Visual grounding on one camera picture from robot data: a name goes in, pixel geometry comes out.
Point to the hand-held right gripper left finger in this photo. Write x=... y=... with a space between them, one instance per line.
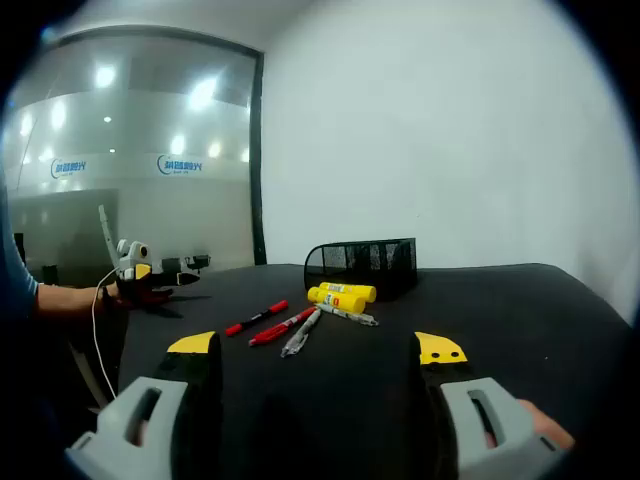
x=150 y=425

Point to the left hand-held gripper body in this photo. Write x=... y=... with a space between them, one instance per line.
x=131 y=257

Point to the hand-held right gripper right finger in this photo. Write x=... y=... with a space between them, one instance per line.
x=470 y=430

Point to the red and black marker pen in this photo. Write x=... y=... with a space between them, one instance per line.
x=256 y=318

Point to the yellow glue stick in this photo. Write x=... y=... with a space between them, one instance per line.
x=350 y=291
x=337 y=301

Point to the black mesh holder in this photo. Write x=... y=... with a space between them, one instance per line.
x=365 y=265

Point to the person's left hand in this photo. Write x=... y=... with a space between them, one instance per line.
x=135 y=295

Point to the person's right hand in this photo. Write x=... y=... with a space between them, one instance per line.
x=550 y=425

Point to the black wristband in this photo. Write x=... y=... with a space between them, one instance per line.
x=104 y=293

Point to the frosted glass partition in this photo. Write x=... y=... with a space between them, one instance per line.
x=150 y=210

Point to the person's blue shirt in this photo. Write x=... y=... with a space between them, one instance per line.
x=15 y=270

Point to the black partition frame post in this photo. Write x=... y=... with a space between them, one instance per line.
x=256 y=175

